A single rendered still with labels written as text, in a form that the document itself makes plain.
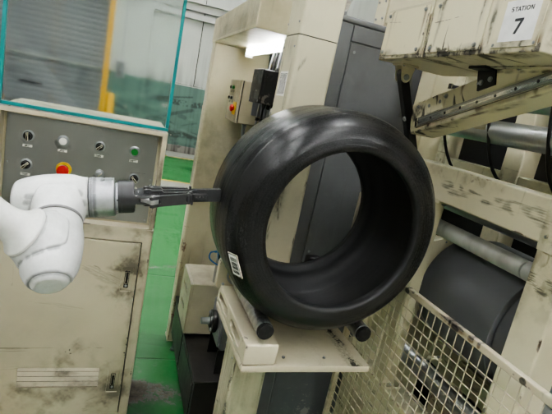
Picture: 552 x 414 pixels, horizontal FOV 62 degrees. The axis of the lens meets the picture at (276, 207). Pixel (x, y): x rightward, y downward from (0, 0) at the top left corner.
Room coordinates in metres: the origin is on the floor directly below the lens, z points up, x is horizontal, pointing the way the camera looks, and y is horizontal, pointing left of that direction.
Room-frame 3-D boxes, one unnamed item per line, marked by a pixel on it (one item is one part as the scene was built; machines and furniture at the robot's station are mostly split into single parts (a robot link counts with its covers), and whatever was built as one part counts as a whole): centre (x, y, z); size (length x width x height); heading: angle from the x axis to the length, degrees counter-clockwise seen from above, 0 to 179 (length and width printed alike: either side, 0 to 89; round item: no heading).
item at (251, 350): (1.22, 0.02, 0.83); 0.36 x 0.09 x 0.06; 20
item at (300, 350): (1.26, -0.11, 0.80); 0.37 x 0.36 x 0.02; 110
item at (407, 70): (1.48, -0.30, 1.61); 0.06 x 0.06 x 0.05; 20
